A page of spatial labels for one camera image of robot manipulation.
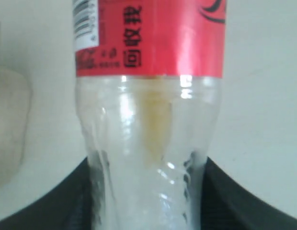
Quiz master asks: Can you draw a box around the brown pulp cardboard tray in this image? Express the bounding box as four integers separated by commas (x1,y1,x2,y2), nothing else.
0,66,32,187

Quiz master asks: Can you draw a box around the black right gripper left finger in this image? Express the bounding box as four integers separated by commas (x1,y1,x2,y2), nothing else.
0,159,91,230

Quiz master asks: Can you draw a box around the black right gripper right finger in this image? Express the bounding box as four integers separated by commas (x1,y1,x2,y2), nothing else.
201,159,297,230

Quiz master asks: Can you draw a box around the clear bottle red label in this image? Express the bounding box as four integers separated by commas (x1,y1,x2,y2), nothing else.
72,0,227,230

